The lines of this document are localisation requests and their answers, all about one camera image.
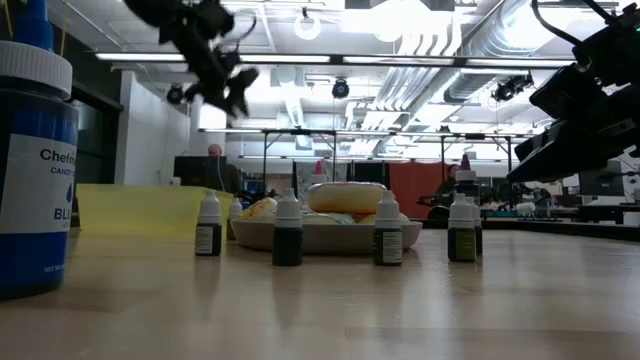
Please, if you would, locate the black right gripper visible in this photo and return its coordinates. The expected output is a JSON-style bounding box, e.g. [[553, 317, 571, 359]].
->
[[506, 64, 640, 184]]

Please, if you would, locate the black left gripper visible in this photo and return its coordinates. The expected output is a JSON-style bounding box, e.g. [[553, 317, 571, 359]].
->
[[158, 9, 262, 118]]

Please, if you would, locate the small white-capped dropper bottle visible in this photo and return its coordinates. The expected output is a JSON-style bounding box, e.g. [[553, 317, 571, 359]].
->
[[271, 187, 304, 267], [226, 197, 245, 241], [372, 189, 404, 267], [194, 189, 223, 258], [467, 196, 484, 257]]

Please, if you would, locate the small dropper bottle green label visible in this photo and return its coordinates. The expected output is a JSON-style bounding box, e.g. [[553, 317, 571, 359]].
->
[[447, 192, 477, 263]]

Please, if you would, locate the pink-tipped food colouring bottle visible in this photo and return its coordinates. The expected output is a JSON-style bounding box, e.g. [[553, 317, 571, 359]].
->
[[310, 159, 329, 185]]

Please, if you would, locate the person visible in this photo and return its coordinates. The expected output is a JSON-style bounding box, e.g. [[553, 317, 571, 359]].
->
[[207, 143, 242, 197], [434, 163, 464, 201]]

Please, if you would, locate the distant dark monitor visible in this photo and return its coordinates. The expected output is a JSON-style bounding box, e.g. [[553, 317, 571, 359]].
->
[[578, 172, 626, 197]]

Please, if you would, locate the long ceiling light strip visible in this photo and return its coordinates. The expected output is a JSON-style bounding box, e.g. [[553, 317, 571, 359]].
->
[[94, 52, 187, 63], [464, 58, 576, 69], [342, 55, 456, 66], [239, 53, 332, 64]]

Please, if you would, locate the black ceiling spotlight cluster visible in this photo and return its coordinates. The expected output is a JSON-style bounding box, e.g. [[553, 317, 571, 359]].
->
[[490, 72, 535, 104]]

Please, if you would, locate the round white ceiling lamp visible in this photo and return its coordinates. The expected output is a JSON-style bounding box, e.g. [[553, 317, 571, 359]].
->
[[293, 9, 323, 42]]

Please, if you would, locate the small yellow donut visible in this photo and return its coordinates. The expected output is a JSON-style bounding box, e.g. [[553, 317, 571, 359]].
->
[[238, 196, 279, 222], [358, 212, 411, 225]]

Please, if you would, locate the orange divider panel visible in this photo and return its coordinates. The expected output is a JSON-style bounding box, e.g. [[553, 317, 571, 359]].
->
[[388, 160, 459, 220]]

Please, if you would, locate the yellow translucent plastic bin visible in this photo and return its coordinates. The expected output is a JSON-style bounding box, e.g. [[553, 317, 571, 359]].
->
[[75, 183, 235, 236]]

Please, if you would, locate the grey white curtain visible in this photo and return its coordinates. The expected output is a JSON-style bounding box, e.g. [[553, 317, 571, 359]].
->
[[294, 159, 351, 209]]

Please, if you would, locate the lilac donut with brown stripes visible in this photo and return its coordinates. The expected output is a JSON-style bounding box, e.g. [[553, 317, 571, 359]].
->
[[306, 181, 389, 215]]

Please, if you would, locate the large green frosted donut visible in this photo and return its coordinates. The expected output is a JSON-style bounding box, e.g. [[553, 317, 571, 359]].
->
[[299, 212, 357, 226]]

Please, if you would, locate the black divider panel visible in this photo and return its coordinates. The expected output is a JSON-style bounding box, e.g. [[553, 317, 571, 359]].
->
[[349, 160, 391, 187]]

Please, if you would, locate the grey round plate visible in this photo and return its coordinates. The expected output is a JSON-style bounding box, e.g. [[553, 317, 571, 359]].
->
[[229, 218, 424, 257]]

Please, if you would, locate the black workstation frame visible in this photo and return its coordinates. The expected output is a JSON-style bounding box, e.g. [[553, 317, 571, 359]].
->
[[199, 128, 391, 196], [394, 130, 534, 196]]

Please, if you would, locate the silver ventilation duct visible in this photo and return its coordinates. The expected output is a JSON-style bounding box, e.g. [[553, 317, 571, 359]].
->
[[442, 0, 576, 104]]

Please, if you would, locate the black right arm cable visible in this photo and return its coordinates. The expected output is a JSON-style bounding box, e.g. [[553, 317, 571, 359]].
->
[[530, 0, 581, 51]]

